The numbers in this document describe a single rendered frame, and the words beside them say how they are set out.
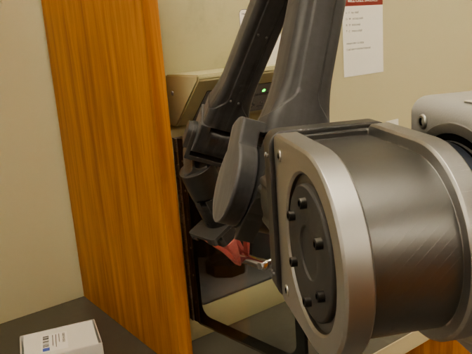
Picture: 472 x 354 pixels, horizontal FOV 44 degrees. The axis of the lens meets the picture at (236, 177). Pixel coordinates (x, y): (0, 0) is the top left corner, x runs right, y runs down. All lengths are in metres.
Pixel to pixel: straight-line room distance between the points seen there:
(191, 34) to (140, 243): 0.43
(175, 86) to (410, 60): 1.41
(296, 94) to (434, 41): 1.98
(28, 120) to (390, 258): 1.27
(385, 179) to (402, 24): 2.03
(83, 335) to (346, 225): 1.07
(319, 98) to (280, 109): 0.04
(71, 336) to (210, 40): 0.69
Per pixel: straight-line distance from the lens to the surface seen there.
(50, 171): 1.53
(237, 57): 0.80
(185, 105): 1.10
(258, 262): 0.98
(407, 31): 2.35
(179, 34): 1.16
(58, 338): 1.33
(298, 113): 0.53
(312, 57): 0.55
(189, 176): 0.90
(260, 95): 1.19
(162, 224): 1.09
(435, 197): 0.32
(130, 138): 1.13
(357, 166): 0.32
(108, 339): 1.37
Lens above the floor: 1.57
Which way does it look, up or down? 14 degrees down
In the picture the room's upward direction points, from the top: 4 degrees counter-clockwise
